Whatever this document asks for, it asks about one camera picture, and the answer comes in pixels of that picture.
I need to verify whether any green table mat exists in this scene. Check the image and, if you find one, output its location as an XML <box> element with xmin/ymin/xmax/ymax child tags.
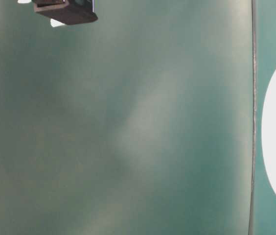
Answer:
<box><xmin>249</xmin><ymin>0</ymin><xmax>276</xmax><ymax>235</ymax></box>

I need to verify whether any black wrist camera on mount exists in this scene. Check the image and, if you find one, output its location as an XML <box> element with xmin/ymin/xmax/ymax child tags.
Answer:
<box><xmin>17</xmin><ymin>0</ymin><xmax>98</xmax><ymax>28</ymax></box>

